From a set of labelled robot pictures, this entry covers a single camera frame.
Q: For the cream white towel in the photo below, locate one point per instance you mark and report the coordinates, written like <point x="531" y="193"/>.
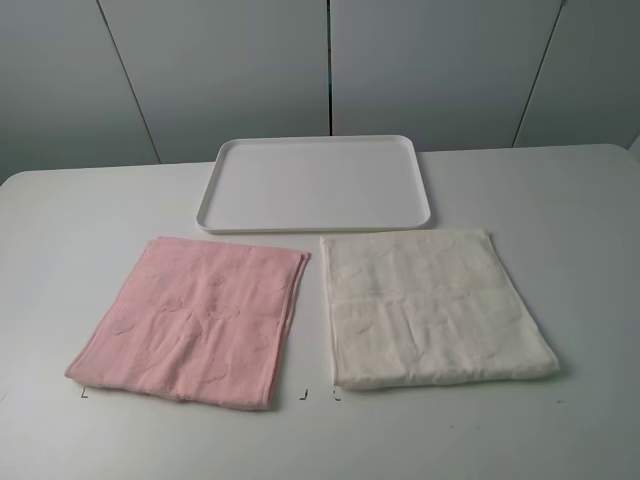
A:
<point x="426" y="308"/>

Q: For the pink towel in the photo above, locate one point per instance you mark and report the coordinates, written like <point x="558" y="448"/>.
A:
<point x="197" y="321"/>

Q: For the white plastic tray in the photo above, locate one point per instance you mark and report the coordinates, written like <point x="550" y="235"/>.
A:
<point x="315" y="184"/>

